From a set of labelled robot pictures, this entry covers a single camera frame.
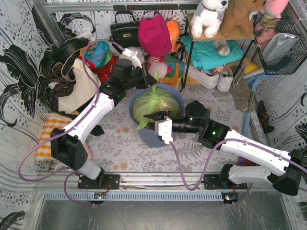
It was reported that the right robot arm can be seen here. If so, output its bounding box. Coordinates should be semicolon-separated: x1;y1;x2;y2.
144;101;307;196

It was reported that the pink glasses case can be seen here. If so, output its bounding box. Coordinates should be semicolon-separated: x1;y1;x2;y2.
83;142;93;160

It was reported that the white sneaker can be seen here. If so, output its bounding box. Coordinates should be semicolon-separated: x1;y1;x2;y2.
216;68;234;92

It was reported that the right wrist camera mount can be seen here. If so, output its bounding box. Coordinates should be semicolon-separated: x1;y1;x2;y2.
154;116;173;144

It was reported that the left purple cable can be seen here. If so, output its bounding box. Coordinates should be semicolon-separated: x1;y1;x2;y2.
17;39;125;206

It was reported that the silver foil pouch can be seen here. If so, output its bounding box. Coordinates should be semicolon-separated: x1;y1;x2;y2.
262;33;299;62

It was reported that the brown teddy bear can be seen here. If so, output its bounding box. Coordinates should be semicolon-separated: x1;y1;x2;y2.
221;0;266;37

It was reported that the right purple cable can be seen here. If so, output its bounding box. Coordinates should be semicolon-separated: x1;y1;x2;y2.
169;140;307;192

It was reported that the cream canvas tote bag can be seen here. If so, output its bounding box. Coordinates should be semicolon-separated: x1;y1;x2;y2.
48;58;101;114

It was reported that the colourful printed cloth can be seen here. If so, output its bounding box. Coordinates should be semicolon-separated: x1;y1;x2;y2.
84;41;112;69

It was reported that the orange plush toy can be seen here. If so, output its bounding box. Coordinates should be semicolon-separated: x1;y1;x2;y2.
166;20;180;53

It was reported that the black leather handbag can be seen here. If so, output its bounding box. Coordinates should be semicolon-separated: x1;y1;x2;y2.
110;11;141;48

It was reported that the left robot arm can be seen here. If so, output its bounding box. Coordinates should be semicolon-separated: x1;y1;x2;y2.
50;58;157;189

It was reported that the teal folded cloth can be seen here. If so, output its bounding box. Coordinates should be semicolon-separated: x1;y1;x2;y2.
190;41;244;70

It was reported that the black hat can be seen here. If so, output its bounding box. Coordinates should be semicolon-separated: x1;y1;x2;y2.
52;38;89;63

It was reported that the pink white plush doll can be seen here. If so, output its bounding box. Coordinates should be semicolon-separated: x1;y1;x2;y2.
147;56;171;81

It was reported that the metal mounting rail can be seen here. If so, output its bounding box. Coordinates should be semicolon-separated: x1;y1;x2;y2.
35;171;293;204

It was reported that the red cloth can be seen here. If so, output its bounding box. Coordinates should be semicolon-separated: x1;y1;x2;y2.
86;57;118;83

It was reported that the grey small plush ball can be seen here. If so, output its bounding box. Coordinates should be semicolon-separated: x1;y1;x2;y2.
214;40;230;56

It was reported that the rainbow striped cloth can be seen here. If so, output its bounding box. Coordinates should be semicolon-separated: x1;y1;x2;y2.
159;55;186;88

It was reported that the orange checked towel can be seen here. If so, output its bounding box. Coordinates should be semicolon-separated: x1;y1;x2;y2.
35;114;74;161

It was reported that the black wire basket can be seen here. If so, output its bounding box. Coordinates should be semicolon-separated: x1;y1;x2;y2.
253;11;307;75

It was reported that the green trash bag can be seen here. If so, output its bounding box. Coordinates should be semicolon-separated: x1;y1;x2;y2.
132;84;182;130

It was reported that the white plush dog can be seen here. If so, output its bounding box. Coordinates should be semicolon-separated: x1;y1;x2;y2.
191;0;229;38

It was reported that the pink plush toy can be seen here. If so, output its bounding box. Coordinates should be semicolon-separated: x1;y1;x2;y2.
260;0;289;28

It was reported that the magenta cloth bag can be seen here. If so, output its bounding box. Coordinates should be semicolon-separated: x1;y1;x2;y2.
138;13;172;58

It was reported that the purple cable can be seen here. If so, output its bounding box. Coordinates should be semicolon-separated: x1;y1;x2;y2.
169;140;307;192
17;39;125;206

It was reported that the white fluffy plush lamb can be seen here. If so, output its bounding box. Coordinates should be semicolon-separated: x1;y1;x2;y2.
119;46;145;63

